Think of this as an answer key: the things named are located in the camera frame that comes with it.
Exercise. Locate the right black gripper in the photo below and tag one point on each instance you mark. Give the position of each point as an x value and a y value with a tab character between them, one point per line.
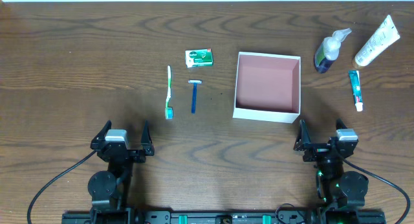
320	147

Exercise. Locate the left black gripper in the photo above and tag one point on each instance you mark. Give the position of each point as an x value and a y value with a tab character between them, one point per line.
133	153

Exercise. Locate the small green toothpaste tube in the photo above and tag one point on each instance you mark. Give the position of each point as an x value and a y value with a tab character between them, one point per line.
356	88

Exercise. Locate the clear pump sanitizer bottle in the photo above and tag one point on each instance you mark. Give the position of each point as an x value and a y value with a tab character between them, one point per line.
329	50

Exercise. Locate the green Dettol soap bar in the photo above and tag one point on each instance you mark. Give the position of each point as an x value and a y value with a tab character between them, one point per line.
198	58

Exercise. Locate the white cream tube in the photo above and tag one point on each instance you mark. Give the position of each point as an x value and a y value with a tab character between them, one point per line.
385	35

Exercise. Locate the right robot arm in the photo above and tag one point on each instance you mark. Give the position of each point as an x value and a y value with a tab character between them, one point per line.
342	192

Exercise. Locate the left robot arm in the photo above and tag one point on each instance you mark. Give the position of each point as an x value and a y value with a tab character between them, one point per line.
109	188

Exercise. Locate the green white toothbrush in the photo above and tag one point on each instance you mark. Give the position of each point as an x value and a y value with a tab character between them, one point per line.
168	110

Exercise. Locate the white box pink interior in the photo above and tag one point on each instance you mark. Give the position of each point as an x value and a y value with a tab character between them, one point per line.
267	87

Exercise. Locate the blue disposable razor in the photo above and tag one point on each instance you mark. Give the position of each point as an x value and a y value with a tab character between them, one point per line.
195	83

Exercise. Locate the black mounting rail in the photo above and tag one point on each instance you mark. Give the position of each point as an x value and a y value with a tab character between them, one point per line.
281	216

